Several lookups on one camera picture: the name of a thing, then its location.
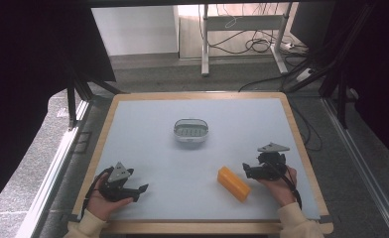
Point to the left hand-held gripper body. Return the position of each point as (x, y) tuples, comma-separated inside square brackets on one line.
[(116, 175)]

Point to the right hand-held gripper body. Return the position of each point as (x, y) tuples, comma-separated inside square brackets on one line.
[(272, 165)]

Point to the orange soap bar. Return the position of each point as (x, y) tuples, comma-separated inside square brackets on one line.
[(233, 183)]

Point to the white soap dish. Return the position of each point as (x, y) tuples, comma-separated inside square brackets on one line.
[(191, 131)]

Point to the person's right hand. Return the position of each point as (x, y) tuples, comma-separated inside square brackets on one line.
[(282, 191)]

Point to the person's left hand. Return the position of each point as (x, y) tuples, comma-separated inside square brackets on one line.
[(98, 203)]

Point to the black metal stand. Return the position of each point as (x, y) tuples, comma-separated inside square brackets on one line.
[(331, 62), (75, 95)]

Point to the white power strip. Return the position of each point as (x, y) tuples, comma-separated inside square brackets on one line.
[(303, 75)]

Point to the dark curtain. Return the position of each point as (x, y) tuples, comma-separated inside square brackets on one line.
[(24, 82), (377, 72)]

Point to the white panel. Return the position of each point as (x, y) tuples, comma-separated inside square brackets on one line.
[(134, 29)]

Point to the aluminium rail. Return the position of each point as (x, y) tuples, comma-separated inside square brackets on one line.
[(50, 178), (364, 168)]

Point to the white metal desk frame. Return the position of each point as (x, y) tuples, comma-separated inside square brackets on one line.
[(243, 23)]

